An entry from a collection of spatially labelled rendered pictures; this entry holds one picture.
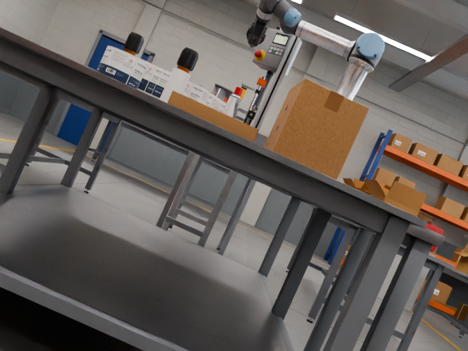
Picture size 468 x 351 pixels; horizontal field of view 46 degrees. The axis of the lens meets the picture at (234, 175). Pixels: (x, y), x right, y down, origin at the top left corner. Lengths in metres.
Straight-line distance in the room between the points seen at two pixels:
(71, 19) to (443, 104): 7.08
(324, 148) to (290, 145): 0.12
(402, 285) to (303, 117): 0.66
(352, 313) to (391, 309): 0.39
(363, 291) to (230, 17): 9.28
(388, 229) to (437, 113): 9.29
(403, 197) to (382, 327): 2.15
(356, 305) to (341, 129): 0.61
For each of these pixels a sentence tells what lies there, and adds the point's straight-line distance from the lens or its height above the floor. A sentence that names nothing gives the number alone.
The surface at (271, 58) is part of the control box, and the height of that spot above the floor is 1.33.
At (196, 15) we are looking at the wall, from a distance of 10.66.
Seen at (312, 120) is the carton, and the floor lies 1.00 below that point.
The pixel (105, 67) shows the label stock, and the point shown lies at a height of 0.93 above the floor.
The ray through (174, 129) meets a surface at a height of 0.77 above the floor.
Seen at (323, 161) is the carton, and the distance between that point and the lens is 1.87.
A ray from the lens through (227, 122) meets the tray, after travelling 1.51.
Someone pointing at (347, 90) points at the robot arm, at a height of 1.24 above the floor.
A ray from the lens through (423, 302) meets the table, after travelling 4.14.
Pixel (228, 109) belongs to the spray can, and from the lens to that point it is 2.41.
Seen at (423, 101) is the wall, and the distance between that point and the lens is 10.78.
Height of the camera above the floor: 0.73
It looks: level
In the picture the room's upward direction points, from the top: 24 degrees clockwise
